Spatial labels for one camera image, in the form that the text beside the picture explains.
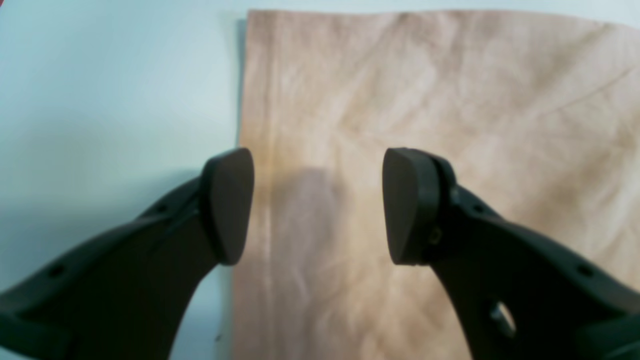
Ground peach T-shirt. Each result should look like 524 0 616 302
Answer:
231 10 639 360

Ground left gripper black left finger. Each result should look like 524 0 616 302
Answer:
0 147 255 360

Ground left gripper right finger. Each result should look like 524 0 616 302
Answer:
382 147 640 360

